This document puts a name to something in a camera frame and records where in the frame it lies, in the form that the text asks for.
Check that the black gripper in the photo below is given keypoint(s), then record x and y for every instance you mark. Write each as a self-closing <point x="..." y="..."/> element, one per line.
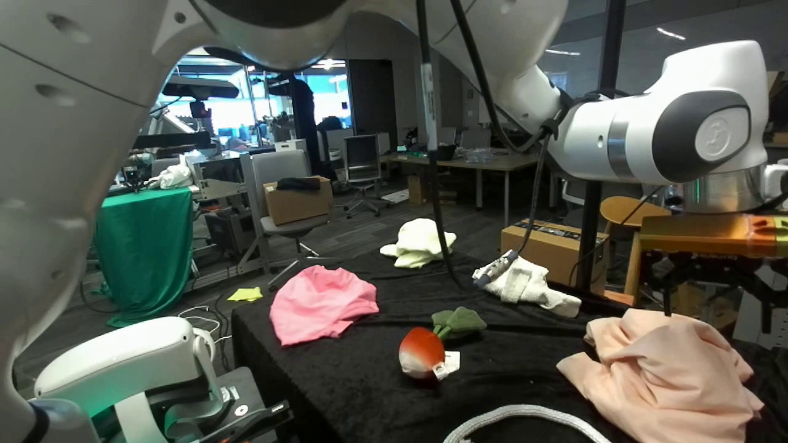
<point x="715" y="271"/>

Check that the peach cloth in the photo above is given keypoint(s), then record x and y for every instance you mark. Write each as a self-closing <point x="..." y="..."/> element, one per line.
<point x="666" y="378"/>

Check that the white towel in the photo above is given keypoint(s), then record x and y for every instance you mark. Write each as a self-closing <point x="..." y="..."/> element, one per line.
<point x="525" y="285"/>

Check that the pale yellow-green towel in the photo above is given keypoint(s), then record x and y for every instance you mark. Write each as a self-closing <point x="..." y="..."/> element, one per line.
<point x="421" y="240"/>

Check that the pink cloth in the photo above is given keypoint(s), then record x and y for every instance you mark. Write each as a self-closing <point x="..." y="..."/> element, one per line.
<point x="322" y="303"/>

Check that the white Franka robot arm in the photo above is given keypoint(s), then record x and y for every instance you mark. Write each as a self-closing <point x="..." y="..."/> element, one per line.
<point x="50" y="163"/>

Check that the wooden stool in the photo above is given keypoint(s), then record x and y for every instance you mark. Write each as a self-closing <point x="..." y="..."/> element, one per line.
<point x="630" y="209"/>

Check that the black vertical pole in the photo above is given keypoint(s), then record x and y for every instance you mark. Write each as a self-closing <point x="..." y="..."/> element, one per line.
<point x="592" y="238"/>

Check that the cardboard box with printed tape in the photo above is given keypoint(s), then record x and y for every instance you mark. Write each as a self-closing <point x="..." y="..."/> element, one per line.
<point x="550" y="246"/>

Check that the wooden desk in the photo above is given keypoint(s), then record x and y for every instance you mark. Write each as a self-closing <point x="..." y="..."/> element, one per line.
<point x="483" y="163"/>

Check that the red plush radish toy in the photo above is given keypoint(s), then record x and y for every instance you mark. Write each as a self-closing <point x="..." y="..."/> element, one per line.
<point x="421" y="350"/>

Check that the dark office chair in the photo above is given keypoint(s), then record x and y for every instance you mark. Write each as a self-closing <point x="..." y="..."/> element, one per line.
<point x="361" y="158"/>

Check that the black velvet tablecloth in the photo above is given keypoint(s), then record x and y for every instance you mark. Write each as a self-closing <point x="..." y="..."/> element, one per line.
<point x="361" y="385"/>

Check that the plain cardboard box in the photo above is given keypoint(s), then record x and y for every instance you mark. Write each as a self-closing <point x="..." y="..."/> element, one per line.
<point x="297" y="206"/>

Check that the grey plastic chair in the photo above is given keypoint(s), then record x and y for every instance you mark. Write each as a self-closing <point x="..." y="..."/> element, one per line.
<point x="275" y="168"/>

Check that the yellow paper scrap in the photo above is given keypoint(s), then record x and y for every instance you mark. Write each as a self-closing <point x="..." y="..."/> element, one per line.
<point x="248" y="294"/>

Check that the green cloth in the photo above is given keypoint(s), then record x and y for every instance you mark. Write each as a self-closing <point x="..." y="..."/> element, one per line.
<point x="145" y="246"/>

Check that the orange wrist camera bar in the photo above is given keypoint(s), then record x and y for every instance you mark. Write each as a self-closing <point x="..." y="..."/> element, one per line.
<point x="705" y="234"/>

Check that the white device with black mount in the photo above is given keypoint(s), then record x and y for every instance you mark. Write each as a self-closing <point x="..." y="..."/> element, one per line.
<point x="125" y="361"/>

